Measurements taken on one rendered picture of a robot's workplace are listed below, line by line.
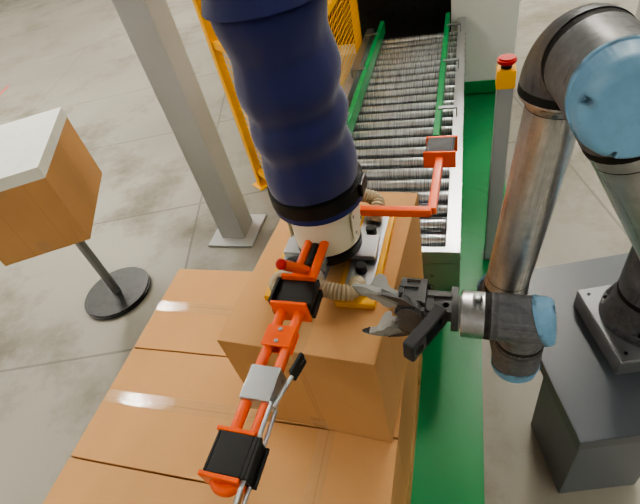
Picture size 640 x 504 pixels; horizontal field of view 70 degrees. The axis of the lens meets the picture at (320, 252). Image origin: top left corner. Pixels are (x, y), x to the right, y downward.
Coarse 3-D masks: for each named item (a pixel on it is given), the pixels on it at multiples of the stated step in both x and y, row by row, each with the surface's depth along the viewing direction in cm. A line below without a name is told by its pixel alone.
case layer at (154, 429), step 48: (192, 288) 185; (240, 288) 180; (144, 336) 172; (192, 336) 167; (144, 384) 156; (192, 384) 152; (240, 384) 149; (96, 432) 146; (144, 432) 143; (192, 432) 140; (288, 432) 134; (336, 432) 131; (96, 480) 135; (144, 480) 132; (192, 480) 131; (288, 480) 124; (336, 480) 122; (384, 480) 119
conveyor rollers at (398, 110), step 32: (384, 64) 305; (416, 64) 292; (448, 64) 287; (384, 96) 273; (416, 96) 261; (448, 96) 256; (384, 128) 248; (416, 128) 237; (448, 128) 232; (384, 160) 222; (416, 160) 218; (416, 192) 200
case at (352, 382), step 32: (384, 192) 140; (416, 224) 138; (416, 256) 143; (256, 288) 122; (256, 320) 114; (288, 320) 112; (320, 320) 110; (352, 320) 108; (224, 352) 116; (256, 352) 110; (320, 352) 103; (352, 352) 102; (384, 352) 107; (320, 384) 113; (352, 384) 108; (384, 384) 109; (288, 416) 134; (320, 416) 127; (352, 416) 120; (384, 416) 115
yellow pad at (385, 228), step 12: (384, 216) 129; (372, 228) 122; (384, 228) 125; (384, 240) 122; (384, 252) 119; (348, 264) 119; (360, 264) 114; (372, 264) 116; (384, 264) 117; (348, 276) 115; (360, 276) 114; (372, 276) 113; (336, 300) 111; (348, 300) 110; (360, 300) 109; (372, 300) 109
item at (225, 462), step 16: (224, 432) 78; (240, 432) 77; (224, 448) 76; (240, 448) 75; (208, 464) 74; (224, 464) 74; (240, 464) 73; (208, 480) 75; (224, 480) 72; (240, 480) 72
